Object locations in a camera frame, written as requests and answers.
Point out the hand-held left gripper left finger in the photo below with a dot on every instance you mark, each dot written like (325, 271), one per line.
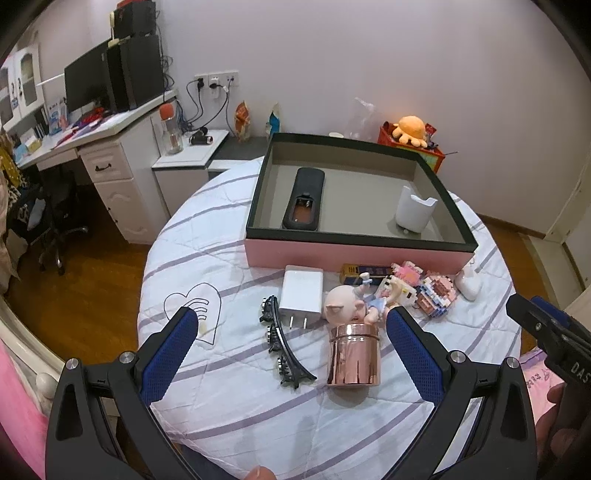
(170, 353)

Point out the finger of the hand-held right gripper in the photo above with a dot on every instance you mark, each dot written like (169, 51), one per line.
(551, 311)
(524, 314)

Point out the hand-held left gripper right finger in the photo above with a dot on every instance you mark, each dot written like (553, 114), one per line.
(415, 355)

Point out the rose gold tin can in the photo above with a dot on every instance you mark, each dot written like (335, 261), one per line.
(353, 357)

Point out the pink building block figure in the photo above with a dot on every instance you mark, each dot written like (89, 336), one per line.
(434, 295)

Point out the white earbuds case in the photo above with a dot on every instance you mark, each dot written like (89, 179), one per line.
(468, 284)

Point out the pig doll figurine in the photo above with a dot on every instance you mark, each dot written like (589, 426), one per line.
(344, 304)

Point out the black hair clip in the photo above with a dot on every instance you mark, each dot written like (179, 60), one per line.
(282, 341)

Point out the white plastic container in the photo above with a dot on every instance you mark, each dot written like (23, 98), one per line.
(413, 212)

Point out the pink box with black rim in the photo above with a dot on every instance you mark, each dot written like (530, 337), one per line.
(351, 203)

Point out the person's left hand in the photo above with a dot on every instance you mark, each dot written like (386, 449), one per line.
(259, 474)

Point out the pink printed bedding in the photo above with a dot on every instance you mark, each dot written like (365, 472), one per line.
(538, 374)

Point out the small yellow and blue box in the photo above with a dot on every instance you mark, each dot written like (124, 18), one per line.
(360, 272)

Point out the white charger plug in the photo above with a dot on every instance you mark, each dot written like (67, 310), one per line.
(301, 293)

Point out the white desk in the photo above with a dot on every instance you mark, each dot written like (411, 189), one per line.
(124, 184)

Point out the black office chair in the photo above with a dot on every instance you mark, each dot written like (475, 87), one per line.
(57, 217)

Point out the red crate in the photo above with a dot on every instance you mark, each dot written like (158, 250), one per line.
(434, 159)

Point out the black remote control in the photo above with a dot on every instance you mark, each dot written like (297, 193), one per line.
(302, 203)

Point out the white side table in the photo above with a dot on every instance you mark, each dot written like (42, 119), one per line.
(184, 159)

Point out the low cabinet with black top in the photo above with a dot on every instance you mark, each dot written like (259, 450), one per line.
(240, 150)

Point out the orange octopus plush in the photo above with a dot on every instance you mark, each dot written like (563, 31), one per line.
(411, 129)

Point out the small black device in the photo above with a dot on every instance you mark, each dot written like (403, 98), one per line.
(201, 137)

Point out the clear bottle with orange cap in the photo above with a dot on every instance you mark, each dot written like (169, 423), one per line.
(171, 131)

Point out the clear plastic bag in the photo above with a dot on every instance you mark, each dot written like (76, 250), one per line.
(367, 117)

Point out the orange snack bag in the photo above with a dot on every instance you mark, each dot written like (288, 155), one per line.
(244, 121)

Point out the blue snack bag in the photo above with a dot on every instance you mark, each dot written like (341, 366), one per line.
(273, 122)

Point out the black computer tower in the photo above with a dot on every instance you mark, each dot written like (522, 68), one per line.
(138, 74)

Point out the black computer monitor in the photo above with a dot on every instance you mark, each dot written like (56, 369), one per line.
(85, 83)

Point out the white glass door cabinet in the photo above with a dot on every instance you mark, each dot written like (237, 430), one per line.
(23, 87)

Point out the black box with red item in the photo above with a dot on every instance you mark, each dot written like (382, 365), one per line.
(135, 18)

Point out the white bed frame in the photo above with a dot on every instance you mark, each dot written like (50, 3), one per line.
(44, 383)

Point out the white wall outlet strip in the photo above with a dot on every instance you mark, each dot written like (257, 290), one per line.
(217, 79)

